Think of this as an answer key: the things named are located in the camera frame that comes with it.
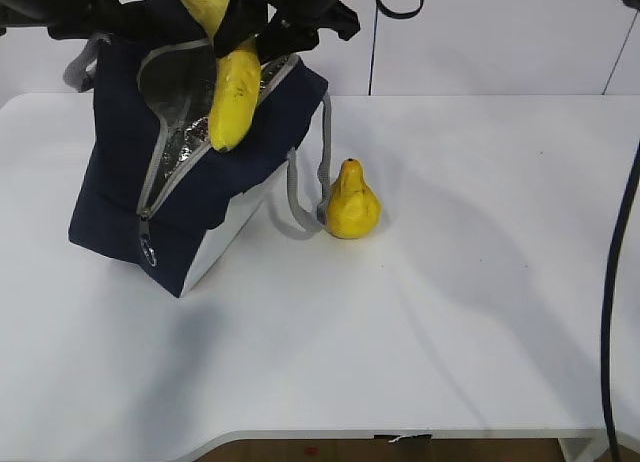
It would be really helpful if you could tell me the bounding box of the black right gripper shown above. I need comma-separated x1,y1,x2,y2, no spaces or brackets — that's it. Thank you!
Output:
213,0,361,62

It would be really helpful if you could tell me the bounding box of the yellow banana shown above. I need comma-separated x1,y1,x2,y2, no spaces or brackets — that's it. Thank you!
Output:
179,0,261,153

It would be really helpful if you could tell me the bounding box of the navy lunch bag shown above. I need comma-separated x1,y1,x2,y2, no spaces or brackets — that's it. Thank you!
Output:
68,36,330,297

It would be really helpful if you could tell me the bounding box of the yellow pear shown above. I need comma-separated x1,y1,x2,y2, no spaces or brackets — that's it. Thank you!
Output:
326,158,382,240

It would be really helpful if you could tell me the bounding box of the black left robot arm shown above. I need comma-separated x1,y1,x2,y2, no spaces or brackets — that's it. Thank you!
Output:
1,0,154,40

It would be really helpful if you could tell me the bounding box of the white table leg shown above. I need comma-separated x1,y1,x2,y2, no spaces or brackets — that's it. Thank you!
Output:
558,436,609,462

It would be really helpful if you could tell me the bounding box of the black cable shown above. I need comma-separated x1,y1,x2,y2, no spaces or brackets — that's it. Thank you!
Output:
599,136,640,462

